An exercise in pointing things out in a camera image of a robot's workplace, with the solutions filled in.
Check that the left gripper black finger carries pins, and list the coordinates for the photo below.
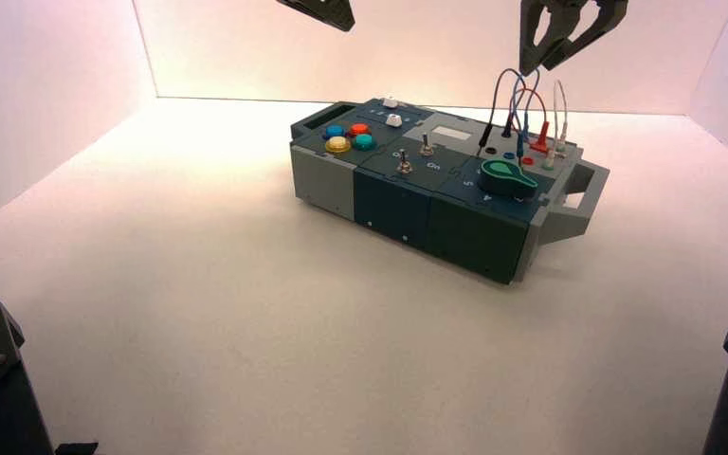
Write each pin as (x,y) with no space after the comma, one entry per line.
(329,12)

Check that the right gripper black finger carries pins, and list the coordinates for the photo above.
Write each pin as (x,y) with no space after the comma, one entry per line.
(527,38)
(612,16)

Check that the blue round push button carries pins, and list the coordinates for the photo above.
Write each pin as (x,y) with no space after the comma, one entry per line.
(334,132)

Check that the red round push button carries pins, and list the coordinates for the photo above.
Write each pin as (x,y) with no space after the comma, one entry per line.
(359,129)

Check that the yellow round push button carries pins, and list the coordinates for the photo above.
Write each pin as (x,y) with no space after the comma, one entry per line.
(337,145)

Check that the teal round push button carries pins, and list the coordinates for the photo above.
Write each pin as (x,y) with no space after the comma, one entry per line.
(364,142)

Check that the white slider knob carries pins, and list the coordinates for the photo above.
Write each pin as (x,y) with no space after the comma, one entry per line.
(393,120)
(390,102)

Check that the white rectangular display window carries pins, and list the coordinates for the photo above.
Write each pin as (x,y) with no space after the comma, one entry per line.
(454,133)

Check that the green rotary pointer knob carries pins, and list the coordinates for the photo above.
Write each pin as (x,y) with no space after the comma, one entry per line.
(505,179)

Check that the dark teal grey control box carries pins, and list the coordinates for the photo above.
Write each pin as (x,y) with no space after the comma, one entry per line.
(402,207)

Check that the metal toggle switch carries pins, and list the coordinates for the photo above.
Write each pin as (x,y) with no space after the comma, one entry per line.
(426,149)
(404,166)

